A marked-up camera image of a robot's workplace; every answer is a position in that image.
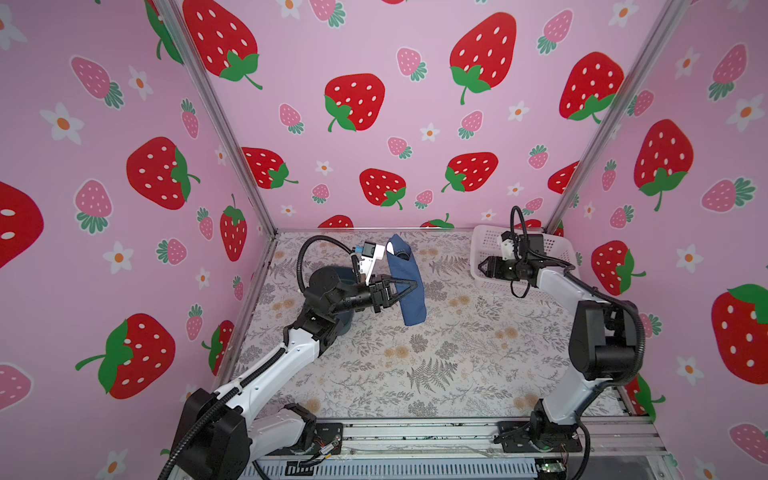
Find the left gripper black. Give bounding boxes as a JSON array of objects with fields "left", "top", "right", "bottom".
[{"left": 327, "top": 278, "right": 412, "bottom": 322}]

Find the blue paper napkin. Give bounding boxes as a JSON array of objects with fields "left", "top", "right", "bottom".
[{"left": 386, "top": 234, "right": 427, "bottom": 327}]

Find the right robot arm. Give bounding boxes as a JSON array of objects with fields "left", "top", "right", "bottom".
[{"left": 478, "top": 255, "right": 645, "bottom": 451}]

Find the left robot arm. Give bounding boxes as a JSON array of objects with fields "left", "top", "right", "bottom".
[{"left": 159, "top": 267, "right": 418, "bottom": 479}]

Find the dark teal plastic bin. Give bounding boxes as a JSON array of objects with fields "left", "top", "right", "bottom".
[{"left": 304, "top": 265, "right": 358, "bottom": 336}]

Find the white plastic basket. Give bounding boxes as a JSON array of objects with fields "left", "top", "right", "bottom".
[{"left": 470, "top": 225, "right": 588, "bottom": 306}]

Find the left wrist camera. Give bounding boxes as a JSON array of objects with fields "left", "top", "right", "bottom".
[{"left": 351, "top": 241, "right": 386, "bottom": 285}]

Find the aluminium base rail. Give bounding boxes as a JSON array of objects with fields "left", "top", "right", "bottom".
[{"left": 236, "top": 417, "right": 683, "bottom": 479}]

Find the aluminium corner post right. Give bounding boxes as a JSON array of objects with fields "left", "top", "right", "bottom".
[{"left": 544, "top": 0, "right": 690, "bottom": 233}]

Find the aluminium corner post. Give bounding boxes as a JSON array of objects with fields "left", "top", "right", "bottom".
[
  {"left": 156, "top": 1, "right": 276, "bottom": 237},
  {"left": 544, "top": 0, "right": 690, "bottom": 233}
]

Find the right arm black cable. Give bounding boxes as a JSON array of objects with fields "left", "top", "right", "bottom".
[{"left": 508, "top": 205, "right": 646, "bottom": 385}]

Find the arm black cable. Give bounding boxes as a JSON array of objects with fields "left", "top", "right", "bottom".
[
  {"left": 508, "top": 205, "right": 646, "bottom": 385},
  {"left": 157, "top": 235, "right": 361, "bottom": 480}
]

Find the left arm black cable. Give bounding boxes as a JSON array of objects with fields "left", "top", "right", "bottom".
[{"left": 157, "top": 235, "right": 361, "bottom": 480}]

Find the aluminium corner post left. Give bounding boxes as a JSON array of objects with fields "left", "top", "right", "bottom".
[{"left": 156, "top": 1, "right": 276, "bottom": 237}]

